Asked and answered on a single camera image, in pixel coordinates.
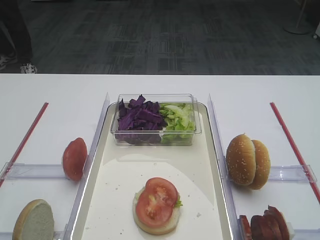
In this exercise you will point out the tomato slices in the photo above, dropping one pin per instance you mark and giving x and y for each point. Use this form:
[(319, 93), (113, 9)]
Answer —
[(163, 188)]

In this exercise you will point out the green lettuce pieces in container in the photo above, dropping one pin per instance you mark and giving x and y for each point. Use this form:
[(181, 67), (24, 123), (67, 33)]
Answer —
[(180, 123)]

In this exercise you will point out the small tomato slice right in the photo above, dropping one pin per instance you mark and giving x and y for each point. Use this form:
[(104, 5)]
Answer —
[(245, 228)]

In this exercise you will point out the purple cabbage pieces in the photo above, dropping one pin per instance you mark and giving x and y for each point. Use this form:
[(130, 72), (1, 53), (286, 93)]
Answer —
[(140, 115)]

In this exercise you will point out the clear plastic salad container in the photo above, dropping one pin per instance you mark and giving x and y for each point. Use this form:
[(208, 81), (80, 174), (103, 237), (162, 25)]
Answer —
[(160, 98)]

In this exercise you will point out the front sesame bun top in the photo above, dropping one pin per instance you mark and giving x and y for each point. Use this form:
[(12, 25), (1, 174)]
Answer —
[(241, 160)]

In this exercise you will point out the sesame bun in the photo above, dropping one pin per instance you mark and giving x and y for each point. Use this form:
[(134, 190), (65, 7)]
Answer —
[(263, 165), (241, 160)]

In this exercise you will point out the right long clear divider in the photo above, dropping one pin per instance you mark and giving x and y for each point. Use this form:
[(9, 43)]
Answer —
[(233, 222)]

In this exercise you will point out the long clear divider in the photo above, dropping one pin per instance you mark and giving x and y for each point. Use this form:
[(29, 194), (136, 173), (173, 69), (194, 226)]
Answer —
[(233, 222), (70, 227)]

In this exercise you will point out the bottom bun on tray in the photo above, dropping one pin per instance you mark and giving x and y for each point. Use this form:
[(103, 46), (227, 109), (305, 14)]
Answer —
[(153, 216)]

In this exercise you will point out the white rectangular tray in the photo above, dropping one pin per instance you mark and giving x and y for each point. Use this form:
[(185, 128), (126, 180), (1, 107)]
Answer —
[(119, 171)]

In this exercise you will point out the rear sesame bun top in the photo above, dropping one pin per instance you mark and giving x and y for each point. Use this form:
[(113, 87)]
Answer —
[(263, 165)]

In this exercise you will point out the right red strip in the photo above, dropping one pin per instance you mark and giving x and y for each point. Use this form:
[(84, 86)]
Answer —
[(297, 152)]

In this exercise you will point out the red strip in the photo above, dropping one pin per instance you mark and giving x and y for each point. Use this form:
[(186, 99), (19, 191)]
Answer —
[(23, 142), (297, 152)]

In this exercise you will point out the left red strip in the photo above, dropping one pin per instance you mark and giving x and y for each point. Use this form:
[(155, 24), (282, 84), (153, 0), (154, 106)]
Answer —
[(23, 142)]

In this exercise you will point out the left long clear divider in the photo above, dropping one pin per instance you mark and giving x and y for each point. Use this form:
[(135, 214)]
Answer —
[(70, 227)]

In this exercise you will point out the upper right clear holder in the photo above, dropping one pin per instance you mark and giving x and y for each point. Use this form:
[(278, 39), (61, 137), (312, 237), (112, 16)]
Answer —
[(292, 174)]

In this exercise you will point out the upper left clear holder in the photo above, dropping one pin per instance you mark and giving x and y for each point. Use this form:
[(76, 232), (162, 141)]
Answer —
[(15, 171)]

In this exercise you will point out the bun half standing left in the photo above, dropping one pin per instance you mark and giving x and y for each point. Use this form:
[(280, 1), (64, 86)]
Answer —
[(35, 222)]

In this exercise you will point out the person legs and shoes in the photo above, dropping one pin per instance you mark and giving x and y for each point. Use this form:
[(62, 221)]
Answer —
[(19, 48)]

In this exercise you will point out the white stand base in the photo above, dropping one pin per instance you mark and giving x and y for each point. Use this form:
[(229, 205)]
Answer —
[(297, 28)]

